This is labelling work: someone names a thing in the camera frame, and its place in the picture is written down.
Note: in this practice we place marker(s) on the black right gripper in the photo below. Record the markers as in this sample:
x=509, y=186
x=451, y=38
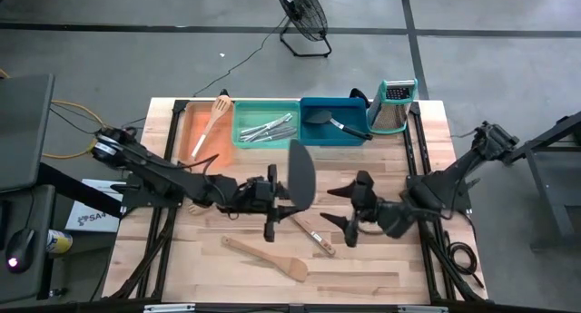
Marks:
x=365, y=213

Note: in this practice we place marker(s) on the wooden slotted spoon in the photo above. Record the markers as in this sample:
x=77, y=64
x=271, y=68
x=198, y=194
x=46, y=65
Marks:
x=221, y=108

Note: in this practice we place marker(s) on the dark grey side desk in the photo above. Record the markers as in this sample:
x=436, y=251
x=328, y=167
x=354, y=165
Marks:
x=41, y=204

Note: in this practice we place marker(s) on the black square-head spatula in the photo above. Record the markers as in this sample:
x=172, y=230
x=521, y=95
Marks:
x=318, y=117

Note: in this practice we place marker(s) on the black oval-head spatula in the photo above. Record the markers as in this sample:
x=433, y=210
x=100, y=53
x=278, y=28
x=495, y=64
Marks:
x=302, y=172

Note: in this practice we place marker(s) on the black floor fan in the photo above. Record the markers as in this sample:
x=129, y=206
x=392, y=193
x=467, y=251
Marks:
x=302, y=11

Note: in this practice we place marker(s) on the wooden spoon with white label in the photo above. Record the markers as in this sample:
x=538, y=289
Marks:
x=318, y=238

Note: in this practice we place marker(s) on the black clamp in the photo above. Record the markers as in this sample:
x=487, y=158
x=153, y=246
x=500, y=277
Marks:
x=223, y=94
x=358, y=94

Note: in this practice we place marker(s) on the blue plastic bin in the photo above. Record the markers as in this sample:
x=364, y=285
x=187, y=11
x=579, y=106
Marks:
x=331, y=136

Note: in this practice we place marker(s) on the orange plastic bin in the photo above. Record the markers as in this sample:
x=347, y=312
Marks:
x=222, y=140

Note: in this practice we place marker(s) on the black stand bar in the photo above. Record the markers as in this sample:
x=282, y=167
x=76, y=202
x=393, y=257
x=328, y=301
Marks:
x=77, y=190

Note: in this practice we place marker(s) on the grey metal side table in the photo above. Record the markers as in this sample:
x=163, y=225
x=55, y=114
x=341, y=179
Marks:
x=544, y=138

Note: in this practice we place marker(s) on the wooden fork spoon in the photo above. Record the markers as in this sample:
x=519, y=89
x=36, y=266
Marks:
x=199, y=208

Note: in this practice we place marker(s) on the black computer mouse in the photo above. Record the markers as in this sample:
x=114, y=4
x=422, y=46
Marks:
x=20, y=249

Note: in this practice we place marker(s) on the dark grey panel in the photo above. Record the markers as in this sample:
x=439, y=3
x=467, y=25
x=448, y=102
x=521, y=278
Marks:
x=22, y=131

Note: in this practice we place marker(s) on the wooden spatula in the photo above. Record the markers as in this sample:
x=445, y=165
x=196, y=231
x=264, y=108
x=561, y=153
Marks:
x=292, y=267

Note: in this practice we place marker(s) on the white printed cardboard box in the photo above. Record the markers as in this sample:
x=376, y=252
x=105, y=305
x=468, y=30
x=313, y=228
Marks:
x=95, y=218

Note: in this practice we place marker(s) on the silver edge bracket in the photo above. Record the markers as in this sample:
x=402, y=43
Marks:
x=422, y=309
x=168, y=308

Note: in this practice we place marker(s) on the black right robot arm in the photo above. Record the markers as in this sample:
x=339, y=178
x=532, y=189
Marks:
x=445, y=181

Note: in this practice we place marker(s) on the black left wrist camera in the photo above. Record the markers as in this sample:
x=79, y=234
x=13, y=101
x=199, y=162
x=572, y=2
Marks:
x=258, y=187

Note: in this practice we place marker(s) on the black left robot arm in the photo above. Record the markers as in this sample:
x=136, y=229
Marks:
x=172, y=177

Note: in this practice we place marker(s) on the yellow and white can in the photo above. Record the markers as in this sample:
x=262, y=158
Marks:
x=59, y=241

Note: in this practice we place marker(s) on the yellow power plug connector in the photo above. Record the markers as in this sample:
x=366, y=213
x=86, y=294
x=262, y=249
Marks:
x=93, y=146

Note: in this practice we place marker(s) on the mint green plastic bin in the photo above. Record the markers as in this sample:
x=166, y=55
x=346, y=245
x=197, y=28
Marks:
x=263, y=109

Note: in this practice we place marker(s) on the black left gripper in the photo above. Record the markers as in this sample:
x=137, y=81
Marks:
x=271, y=222

